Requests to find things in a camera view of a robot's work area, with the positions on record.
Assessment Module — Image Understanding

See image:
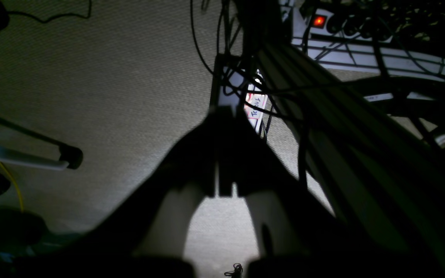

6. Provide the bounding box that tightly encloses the white power strip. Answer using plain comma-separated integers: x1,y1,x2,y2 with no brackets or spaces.
280,4,401,45

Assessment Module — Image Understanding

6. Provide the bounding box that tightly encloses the white labelled box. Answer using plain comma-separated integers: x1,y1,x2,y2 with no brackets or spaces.
244,83,268,134

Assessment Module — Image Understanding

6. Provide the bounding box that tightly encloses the aluminium frame rail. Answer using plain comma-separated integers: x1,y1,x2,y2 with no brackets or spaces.
292,37,445,97

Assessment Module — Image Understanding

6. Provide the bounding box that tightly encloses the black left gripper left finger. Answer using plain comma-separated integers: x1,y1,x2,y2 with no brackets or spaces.
80,112,223,267

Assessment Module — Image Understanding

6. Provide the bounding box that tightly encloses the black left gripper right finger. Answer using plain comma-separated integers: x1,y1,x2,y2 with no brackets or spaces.
222,112,361,271

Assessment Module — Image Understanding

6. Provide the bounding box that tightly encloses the yellow cable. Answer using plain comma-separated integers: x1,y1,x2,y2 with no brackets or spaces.
0,129,25,212

